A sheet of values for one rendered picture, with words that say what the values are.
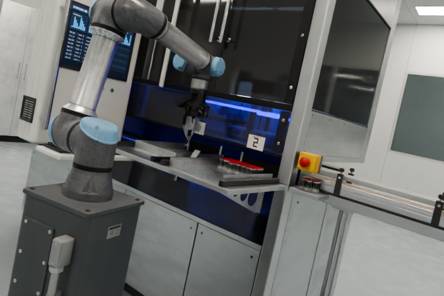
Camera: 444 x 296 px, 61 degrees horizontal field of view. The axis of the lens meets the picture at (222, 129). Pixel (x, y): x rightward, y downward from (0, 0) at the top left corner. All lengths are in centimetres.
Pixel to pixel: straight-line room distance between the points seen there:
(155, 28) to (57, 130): 44
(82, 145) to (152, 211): 97
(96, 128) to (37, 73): 83
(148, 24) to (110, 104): 91
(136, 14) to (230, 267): 114
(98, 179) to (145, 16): 52
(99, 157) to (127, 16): 44
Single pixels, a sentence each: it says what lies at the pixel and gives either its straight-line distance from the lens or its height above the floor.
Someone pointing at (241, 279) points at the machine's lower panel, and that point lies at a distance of 175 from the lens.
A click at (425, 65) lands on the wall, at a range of 623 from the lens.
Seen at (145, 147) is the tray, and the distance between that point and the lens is 171.
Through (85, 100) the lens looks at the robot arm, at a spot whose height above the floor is 107.
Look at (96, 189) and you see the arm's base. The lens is 117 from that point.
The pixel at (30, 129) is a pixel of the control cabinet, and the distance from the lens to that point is 192.
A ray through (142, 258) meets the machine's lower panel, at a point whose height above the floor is 27.
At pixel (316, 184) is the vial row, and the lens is 158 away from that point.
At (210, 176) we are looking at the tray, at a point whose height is 89.
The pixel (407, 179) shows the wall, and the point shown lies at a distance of 610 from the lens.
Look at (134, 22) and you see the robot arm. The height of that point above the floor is 134.
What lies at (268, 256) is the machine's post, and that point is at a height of 58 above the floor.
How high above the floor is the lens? 113
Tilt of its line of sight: 3 degrees down
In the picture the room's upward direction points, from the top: 12 degrees clockwise
